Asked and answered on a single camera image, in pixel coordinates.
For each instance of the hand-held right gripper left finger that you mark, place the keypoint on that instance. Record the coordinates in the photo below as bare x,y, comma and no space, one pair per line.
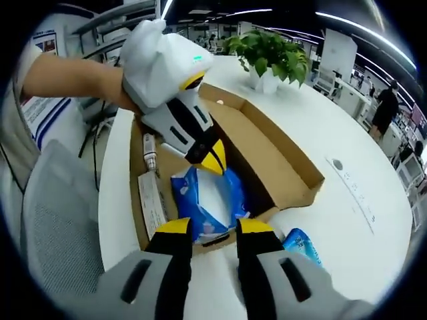
143,286

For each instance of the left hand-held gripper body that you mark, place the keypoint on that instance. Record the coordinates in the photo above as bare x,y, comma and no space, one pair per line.
156,66

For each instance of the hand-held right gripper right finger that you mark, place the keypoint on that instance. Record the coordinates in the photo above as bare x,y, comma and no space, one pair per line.
287,286

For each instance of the white pump bottle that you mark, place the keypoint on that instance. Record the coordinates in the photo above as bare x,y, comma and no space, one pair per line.
150,150

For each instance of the blue wet wipes soft pack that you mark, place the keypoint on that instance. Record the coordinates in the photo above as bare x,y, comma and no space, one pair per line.
302,246

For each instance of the small white carton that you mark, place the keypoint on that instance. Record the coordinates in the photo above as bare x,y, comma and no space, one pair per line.
151,206

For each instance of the blue patterned soft pack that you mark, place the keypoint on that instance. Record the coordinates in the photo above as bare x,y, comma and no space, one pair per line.
213,200

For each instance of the brown cardboard shoe box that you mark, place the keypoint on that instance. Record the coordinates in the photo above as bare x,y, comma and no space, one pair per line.
277,146

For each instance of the green potted plant white pot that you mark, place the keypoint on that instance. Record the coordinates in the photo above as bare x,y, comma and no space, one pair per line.
270,53

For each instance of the grey mesh office chair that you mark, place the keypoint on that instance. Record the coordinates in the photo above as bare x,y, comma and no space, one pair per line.
60,216

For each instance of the blue bordered poster board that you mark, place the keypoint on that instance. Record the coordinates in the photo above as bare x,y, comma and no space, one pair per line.
43,113

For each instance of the person's beige shirt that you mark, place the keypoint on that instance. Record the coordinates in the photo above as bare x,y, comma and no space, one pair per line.
16,133

